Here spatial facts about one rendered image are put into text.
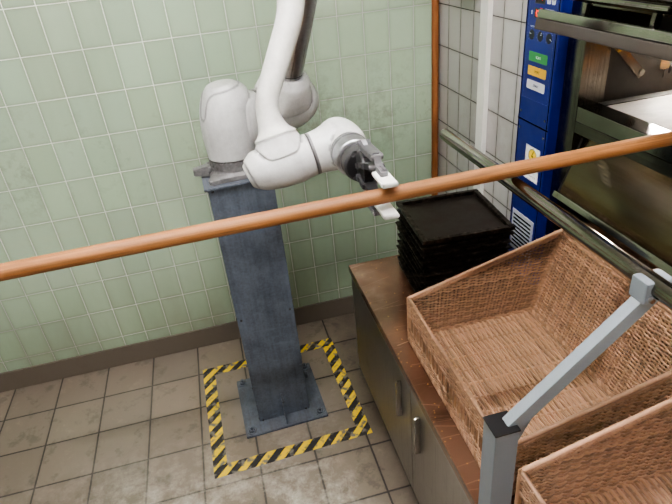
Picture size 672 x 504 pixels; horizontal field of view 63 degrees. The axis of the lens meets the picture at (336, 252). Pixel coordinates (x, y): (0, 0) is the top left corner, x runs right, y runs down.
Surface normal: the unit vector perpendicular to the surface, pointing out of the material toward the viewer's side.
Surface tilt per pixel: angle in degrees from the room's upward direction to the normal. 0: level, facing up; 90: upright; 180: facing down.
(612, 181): 70
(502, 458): 90
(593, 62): 90
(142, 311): 90
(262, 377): 90
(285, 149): 61
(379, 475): 0
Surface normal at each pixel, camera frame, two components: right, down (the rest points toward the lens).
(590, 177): -0.94, -0.11
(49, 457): -0.09, -0.86
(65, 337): 0.25, 0.48
